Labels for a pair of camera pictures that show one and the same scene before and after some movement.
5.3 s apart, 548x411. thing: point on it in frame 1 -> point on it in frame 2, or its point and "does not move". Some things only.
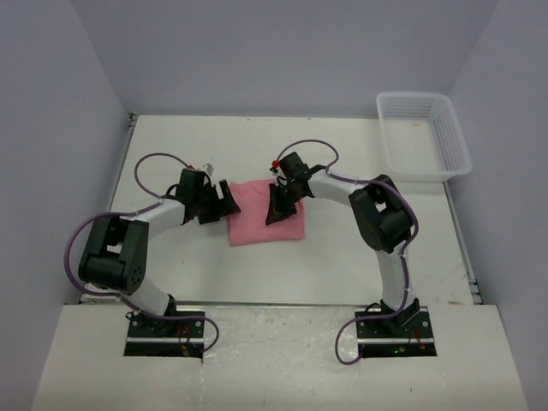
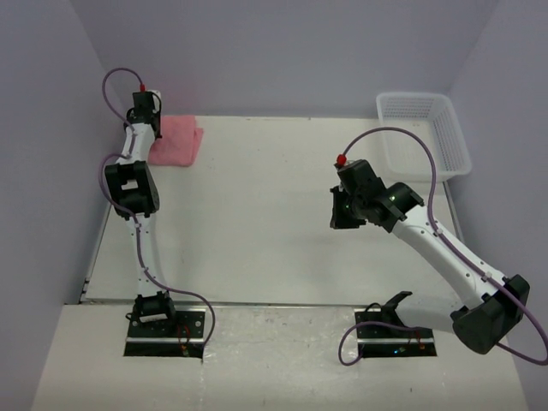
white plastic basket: (423, 139) does not move
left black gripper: (221, 207) -> (156, 115)
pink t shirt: (248, 226) -> (179, 141)
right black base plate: (386, 337) does not move
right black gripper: (277, 209) -> (338, 220)
